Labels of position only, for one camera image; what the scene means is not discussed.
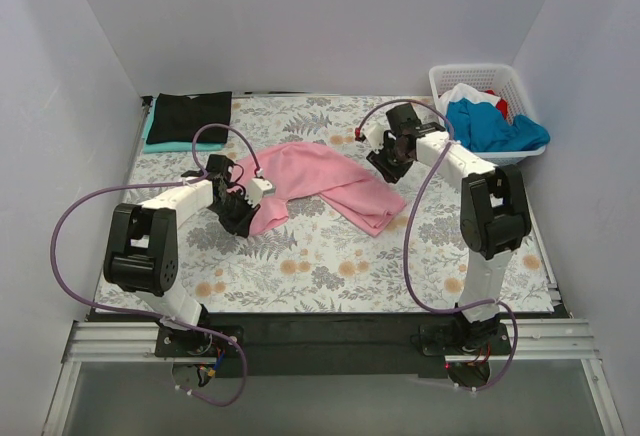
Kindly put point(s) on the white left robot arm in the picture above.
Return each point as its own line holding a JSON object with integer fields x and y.
{"x": 142, "y": 249}

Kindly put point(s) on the white plastic basket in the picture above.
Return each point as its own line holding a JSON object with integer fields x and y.
{"x": 497, "y": 79}

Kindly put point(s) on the pink t shirt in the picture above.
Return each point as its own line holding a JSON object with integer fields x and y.
{"x": 302, "y": 169}

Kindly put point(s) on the white t shirt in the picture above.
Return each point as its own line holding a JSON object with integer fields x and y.
{"x": 463, "y": 91}

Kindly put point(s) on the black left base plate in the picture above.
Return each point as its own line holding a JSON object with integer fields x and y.
{"x": 177, "y": 343}

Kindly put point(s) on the floral patterned table mat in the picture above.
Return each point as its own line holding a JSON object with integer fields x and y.
{"x": 317, "y": 260}

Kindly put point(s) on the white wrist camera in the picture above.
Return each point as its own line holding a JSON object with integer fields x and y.
{"x": 258, "y": 188}
{"x": 373, "y": 135}

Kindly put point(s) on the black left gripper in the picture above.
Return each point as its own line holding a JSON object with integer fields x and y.
{"x": 238, "y": 212}

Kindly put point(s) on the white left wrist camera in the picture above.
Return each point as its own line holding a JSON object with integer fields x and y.
{"x": 258, "y": 188}

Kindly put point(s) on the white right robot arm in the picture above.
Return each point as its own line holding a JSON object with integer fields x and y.
{"x": 494, "y": 213}

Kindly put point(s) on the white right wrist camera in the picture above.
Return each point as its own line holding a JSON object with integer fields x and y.
{"x": 373, "y": 135}

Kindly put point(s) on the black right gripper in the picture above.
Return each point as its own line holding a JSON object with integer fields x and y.
{"x": 387, "y": 165}

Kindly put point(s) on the folded black t shirt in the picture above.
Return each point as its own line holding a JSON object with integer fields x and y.
{"x": 177, "y": 118}

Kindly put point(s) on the folded teal t shirt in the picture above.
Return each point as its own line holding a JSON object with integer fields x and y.
{"x": 168, "y": 147}

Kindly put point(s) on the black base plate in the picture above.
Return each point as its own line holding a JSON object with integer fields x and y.
{"x": 177, "y": 343}
{"x": 449, "y": 335}

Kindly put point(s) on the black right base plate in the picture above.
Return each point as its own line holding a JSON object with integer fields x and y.
{"x": 449, "y": 335}

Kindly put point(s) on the blue t shirt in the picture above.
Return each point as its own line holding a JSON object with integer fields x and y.
{"x": 481, "y": 127}

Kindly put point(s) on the red t shirt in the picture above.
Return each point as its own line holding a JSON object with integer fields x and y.
{"x": 503, "y": 108}

